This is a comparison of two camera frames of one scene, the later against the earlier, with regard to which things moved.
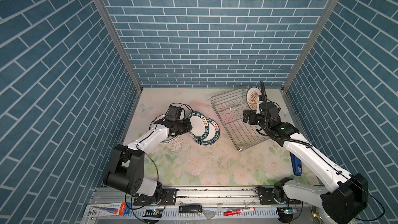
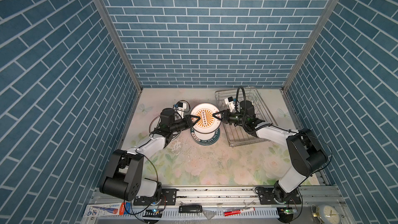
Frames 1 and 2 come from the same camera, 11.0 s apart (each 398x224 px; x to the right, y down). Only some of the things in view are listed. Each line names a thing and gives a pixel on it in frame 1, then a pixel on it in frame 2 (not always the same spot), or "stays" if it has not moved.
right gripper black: (253, 114) -> (225, 117)
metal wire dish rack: (229, 106) stays
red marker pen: (238, 211) stays
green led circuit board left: (152, 213) stays
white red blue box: (109, 209) stays
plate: (200, 124) -> (204, 137)
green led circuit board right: (286, 213) stays
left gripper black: (188, 126) stays
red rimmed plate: (252, 95) -> (207, 123)
